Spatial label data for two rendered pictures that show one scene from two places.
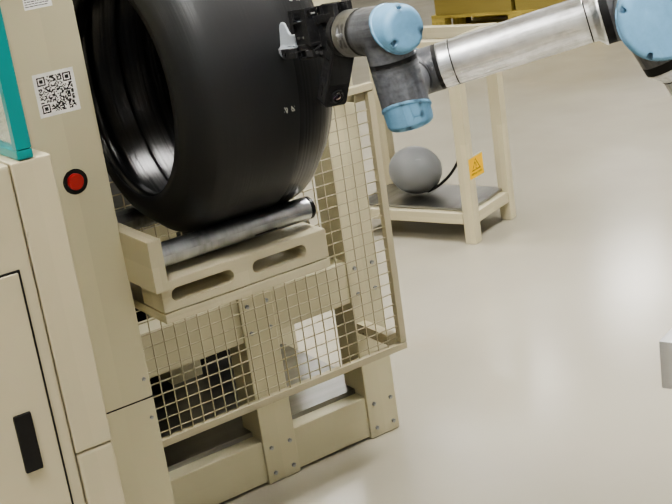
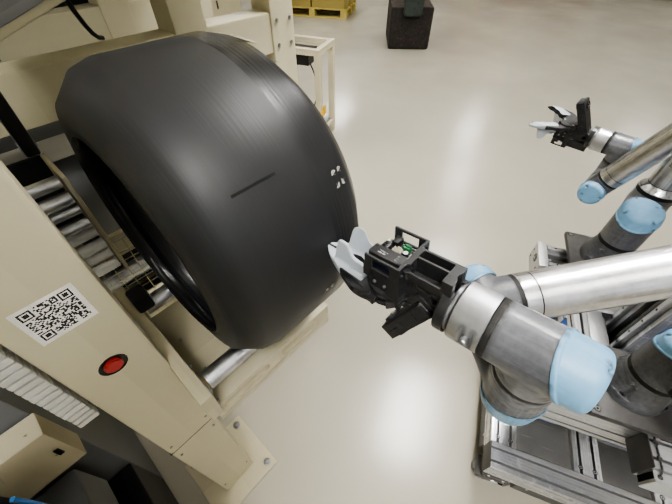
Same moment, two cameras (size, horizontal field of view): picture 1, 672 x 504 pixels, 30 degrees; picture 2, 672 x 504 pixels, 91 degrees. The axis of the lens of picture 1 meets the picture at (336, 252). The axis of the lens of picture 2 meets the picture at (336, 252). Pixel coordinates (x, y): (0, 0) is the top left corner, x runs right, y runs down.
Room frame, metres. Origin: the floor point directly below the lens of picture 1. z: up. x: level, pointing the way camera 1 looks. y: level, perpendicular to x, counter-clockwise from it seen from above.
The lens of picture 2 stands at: (1.81, 0.13, 1.61)
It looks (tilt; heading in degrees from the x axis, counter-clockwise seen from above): 47 degrees down; 344
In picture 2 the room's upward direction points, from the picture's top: straight up
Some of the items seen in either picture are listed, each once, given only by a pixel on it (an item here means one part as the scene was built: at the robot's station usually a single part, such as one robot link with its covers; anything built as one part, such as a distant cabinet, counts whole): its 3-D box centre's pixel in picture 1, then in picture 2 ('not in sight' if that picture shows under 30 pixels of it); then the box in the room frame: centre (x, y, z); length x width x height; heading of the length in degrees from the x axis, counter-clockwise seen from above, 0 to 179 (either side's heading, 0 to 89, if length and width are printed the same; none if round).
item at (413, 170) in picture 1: (421, 132); (297, 90); (4.93, -0.41, 0.40); 0.60 x 0.35 x 0.80; 53
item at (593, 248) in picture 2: not in sight; (610, 248); (2.31, -1.02, 0.77); 0.15 x 0.15 x 0.10
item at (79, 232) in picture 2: not in sight; (47, 233); (2.57, 0.65, 1.05); 0.20 x 0.15 x 0.30; 122
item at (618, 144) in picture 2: not in sight; (625, 149); (2.50, -1.07, 1.04); 0.11 x 0.08 x 0.09; 27
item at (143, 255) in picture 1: (113, 245); (165, 346); (2.27, 0.41, 0.90); 0.40 x 0.03 x 0.10; 32
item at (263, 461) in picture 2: not in sight; (231, 463); (2.21, 0.47, 0.01); 0.27 x 0.27 x 0.02; 32
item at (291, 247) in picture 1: (236, 265); (267, 345); (2.24, 0.19, 0.84); 0.36 x 0.09 x 0.06; 122
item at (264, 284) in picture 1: (204, 269); (237, 320); (2.36, 0.26, 0.80); 0.37 x 0.36 x 0.02; 32
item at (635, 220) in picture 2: not in sight; (633, 222); (2.31, -1.03, 0.88); 0.13 x 0.12 x 0.14; 117
